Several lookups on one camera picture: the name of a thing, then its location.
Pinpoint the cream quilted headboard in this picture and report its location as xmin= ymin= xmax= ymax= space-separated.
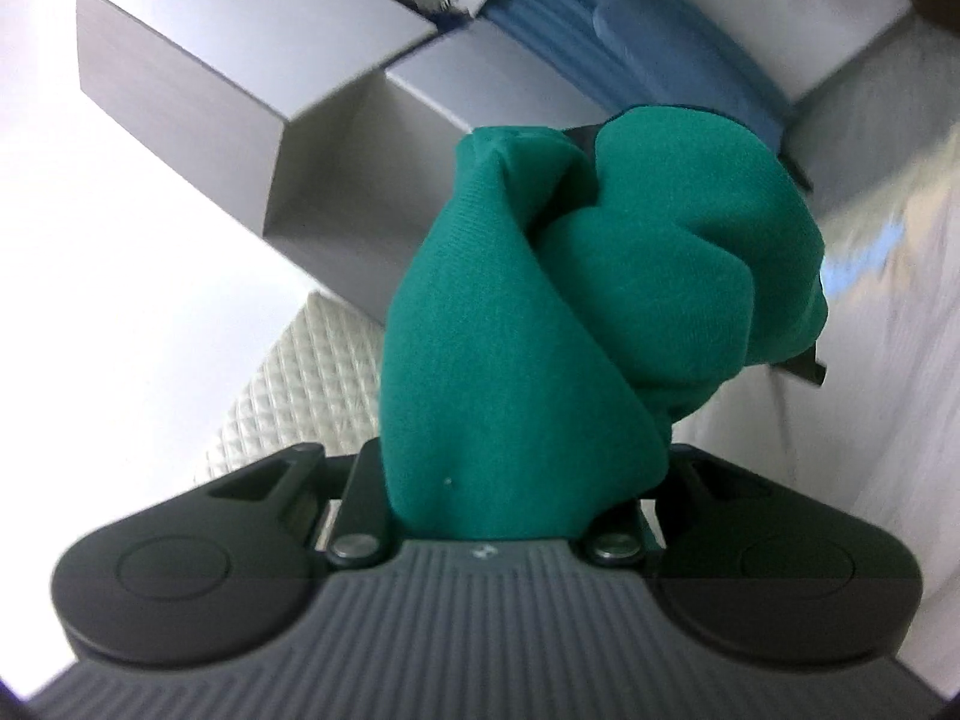
xmin=191 ymin=289 xmax=387 ymax=485

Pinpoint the grey wooden cabinet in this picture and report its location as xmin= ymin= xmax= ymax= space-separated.
xmin=75 ymin=0 xmax=623 ymax=323

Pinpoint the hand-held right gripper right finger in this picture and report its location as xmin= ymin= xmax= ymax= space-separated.
xmin=581 ymin=444 xmax=773 ymax=567

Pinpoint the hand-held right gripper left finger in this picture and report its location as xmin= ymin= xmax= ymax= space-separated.
xmin=210 ymin=439 xmax=398 ymax=569

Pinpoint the green hoodie with white print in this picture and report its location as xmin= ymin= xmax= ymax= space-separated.
xmin=381 ymin=105 xmax=830 ymax=541

